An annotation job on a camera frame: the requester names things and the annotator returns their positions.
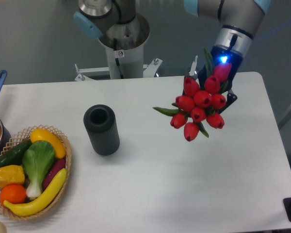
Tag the yellow banana squash lower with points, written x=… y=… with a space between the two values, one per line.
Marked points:
x=41 y=202

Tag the woven wicker basket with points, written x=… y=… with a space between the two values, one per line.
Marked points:
x=23 y=136

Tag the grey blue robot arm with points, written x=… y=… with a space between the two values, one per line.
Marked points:
x=240 y=19

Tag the purple eggplant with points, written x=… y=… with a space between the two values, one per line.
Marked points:
x=58 y=165

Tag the red tulip bouquet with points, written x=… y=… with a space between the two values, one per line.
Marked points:
x=194 y=107

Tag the dark grey ribbed vase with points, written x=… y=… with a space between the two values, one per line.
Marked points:
x=100 y=124

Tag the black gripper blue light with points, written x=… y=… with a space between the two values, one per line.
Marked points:
x=218 y=73

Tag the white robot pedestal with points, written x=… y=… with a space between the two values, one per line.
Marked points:
x=124 y=46

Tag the green cucumber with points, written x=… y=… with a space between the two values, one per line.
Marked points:
x=14 y=155

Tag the white base bracket left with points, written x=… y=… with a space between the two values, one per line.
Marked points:
x=88 y=74

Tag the green bok choy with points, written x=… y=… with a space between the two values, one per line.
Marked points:
x=36 y=162

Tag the orange fruit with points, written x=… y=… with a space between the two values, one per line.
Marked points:
x=14 y=193

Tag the yellow bell pepper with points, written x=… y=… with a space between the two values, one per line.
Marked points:
x=12 y=174

